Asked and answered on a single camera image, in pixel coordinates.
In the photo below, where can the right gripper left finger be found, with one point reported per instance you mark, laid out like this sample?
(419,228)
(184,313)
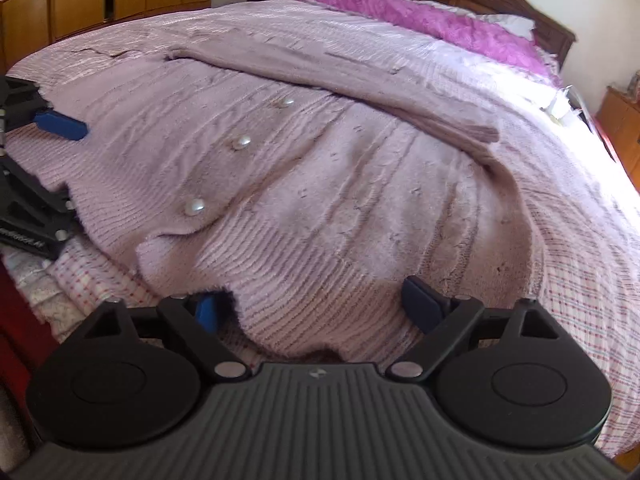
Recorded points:
(190,327)

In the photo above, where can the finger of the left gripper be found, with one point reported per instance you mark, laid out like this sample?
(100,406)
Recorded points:
(22,105)
(26,203)

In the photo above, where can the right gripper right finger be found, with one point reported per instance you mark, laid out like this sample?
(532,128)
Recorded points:
(444,323)

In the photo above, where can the pink knitted cardigan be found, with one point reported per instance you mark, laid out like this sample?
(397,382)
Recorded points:
(304,180)

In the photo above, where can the pink checkered bed sheet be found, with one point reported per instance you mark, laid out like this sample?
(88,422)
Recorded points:
(583,211)

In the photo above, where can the wooden dresser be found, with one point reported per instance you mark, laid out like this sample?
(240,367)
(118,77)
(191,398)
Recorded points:
(619,117)

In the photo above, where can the magenta crinkled pillow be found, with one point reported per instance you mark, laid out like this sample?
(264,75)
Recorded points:
(468,34)

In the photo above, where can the white pillow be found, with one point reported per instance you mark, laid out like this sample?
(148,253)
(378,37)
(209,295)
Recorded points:
(516,25)

